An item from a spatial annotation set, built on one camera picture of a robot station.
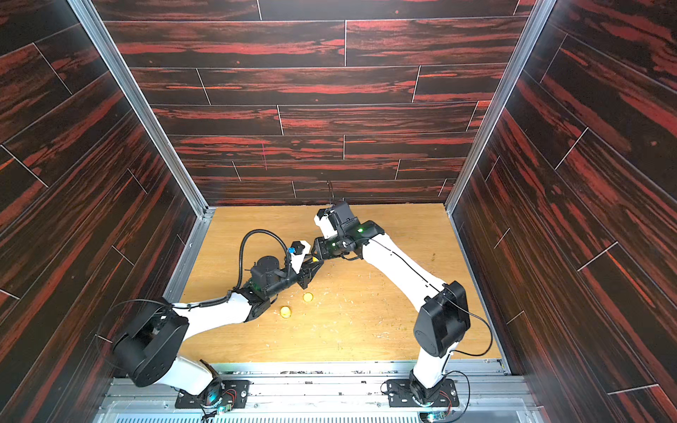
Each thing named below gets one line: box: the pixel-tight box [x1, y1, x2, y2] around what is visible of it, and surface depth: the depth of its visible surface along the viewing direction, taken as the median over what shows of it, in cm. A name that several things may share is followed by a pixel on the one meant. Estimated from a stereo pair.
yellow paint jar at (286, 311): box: [279, 304, 292, 320], surface depth 89 cm
